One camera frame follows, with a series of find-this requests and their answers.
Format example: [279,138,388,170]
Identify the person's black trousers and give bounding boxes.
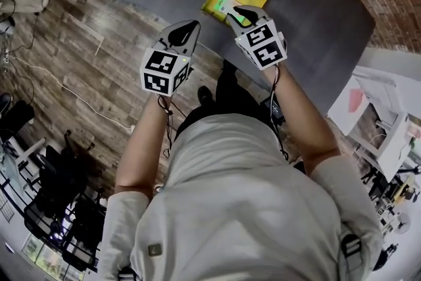
[174,59,287,142]

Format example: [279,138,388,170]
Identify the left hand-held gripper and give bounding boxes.
[139,20,202,97]

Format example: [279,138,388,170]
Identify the small green box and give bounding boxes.
[212,0,251,27]

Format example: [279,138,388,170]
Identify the person's light grey shirt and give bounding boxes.
[97,113,384,281]

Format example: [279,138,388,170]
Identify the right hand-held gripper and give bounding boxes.
[226,5,288,71]

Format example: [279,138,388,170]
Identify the person's black shoe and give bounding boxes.
[197,85,214,107]

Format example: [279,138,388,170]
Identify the black mesh chair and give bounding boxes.
[22,130,110,272]

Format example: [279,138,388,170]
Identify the black wrist cord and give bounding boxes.
[157,94,185,159]
[268,64,290,162]

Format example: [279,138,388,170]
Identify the person's right forearm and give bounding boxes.
[262,64,341,176]

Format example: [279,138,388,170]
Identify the white extension cable with strip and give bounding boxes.
[3,49,136,134]

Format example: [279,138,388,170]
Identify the person's left forearm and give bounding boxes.
[114,93,172,199]

